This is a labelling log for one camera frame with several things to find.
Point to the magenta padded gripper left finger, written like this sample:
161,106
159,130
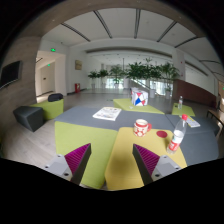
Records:
71,166

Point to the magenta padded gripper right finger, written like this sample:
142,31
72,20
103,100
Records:
153,167

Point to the distant clear water bottle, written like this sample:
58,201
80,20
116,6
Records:
180,102

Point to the clear bottle with red cap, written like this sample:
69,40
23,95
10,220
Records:
178,135

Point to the red round coaster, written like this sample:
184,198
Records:
161,134

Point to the red and white mug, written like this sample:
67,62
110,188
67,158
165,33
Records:
141,127

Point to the booklet beside bottle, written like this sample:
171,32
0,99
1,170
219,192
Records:
192,123

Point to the black cube ottoman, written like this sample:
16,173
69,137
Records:
29,117

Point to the open magazine on table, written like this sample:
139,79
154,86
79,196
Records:
107,113

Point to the small green table right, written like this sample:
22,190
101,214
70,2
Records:
184,110

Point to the far green table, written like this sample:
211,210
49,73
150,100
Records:
126,104

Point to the red white blue patterned box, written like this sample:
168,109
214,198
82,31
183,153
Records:
139,98

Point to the black bag on seat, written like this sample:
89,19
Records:
55,97

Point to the red fire extinguisher box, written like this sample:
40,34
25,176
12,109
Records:
77,87

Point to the row of potted plants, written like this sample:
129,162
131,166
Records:
140,71

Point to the framed picture on wall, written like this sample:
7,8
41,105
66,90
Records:
78,65

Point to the wall mounted black television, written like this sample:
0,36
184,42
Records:
10,74

